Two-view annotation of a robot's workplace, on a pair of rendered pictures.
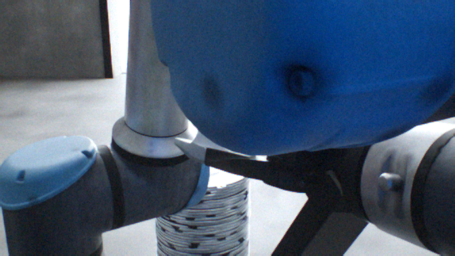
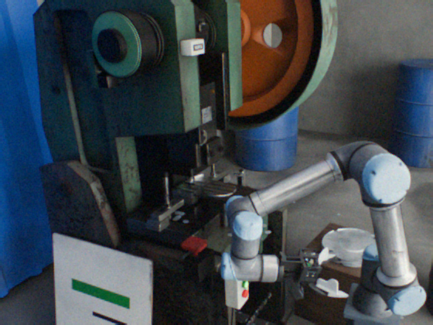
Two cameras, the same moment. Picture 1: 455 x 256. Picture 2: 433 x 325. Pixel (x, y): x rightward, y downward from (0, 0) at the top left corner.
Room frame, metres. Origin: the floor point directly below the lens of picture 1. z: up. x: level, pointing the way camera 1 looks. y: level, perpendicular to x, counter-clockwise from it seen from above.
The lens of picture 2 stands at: (0.59, -1.06, 1.46)
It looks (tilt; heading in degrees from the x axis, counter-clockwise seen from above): 25 degrees down; 111
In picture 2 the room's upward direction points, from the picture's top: 1 degrees counter-clockwise
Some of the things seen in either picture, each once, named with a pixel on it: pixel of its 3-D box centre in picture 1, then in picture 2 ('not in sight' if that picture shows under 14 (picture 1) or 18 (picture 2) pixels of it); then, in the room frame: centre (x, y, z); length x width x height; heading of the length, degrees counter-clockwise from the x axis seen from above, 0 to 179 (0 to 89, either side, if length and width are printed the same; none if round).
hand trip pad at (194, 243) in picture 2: not in sight; (195, 252); (0.00, -0.08, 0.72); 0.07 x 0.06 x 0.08; 175
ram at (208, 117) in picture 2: not in sight; (196, 121); (-0.15, 0.27, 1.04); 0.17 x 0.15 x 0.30; 175
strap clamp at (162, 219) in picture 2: not in sight; (165, 206); (-0.21, 0.11, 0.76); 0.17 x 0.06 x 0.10; 85
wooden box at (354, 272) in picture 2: not in sight; (349, 279); (0.40, 0.70, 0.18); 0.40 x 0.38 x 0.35; 167
